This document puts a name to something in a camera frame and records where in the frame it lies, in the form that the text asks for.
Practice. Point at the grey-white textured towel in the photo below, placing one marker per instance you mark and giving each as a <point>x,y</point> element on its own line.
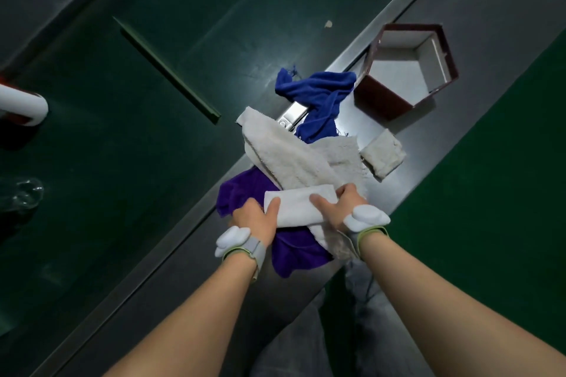
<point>347,160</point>

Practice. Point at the small folded cream towel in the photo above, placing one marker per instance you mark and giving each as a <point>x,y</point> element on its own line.
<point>384,153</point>

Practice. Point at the person's grey jeans legs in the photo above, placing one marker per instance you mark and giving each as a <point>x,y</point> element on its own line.
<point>336,332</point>

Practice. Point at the person's right thumb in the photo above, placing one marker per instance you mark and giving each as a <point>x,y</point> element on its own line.
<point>321,205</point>

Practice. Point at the blue towel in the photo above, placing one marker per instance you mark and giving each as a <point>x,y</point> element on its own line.
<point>320,96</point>

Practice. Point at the person's right hand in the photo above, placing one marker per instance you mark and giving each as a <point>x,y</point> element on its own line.
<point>340,212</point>

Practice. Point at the clear plastic bottle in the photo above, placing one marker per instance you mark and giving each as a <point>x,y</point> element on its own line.
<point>20,195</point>

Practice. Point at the cream fluffy towel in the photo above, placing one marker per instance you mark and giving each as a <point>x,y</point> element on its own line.
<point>283,151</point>

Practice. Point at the person's right forearm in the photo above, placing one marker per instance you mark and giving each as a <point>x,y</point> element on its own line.
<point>442,315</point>

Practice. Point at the white right wrist tracker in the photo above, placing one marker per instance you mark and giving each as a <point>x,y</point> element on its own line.
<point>367,216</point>

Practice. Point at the white left wrist tracker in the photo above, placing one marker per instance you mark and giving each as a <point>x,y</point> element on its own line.
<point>234,239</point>

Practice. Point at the silver metal latch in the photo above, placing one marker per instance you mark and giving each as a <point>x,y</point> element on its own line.
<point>292,116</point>

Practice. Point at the dark red hexagonal box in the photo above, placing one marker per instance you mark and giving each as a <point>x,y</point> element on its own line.
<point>398,74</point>

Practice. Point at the person's left hand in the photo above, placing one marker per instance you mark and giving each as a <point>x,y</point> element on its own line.
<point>254,218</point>

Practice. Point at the person's left thumb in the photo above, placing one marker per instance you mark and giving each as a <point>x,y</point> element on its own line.
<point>273,209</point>

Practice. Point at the white towel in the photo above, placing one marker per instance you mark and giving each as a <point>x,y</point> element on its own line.
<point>296,206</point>

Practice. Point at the purple towel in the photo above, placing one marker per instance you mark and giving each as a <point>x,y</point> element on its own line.
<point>296,248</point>

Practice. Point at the person's left forearm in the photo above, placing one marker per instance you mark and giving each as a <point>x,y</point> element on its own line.
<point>194,323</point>

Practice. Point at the white wrist tracker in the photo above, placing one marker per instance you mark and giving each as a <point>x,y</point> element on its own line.
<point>234,239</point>
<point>367,216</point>

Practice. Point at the green metal angle bar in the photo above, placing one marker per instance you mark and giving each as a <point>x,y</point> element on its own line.
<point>170,72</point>

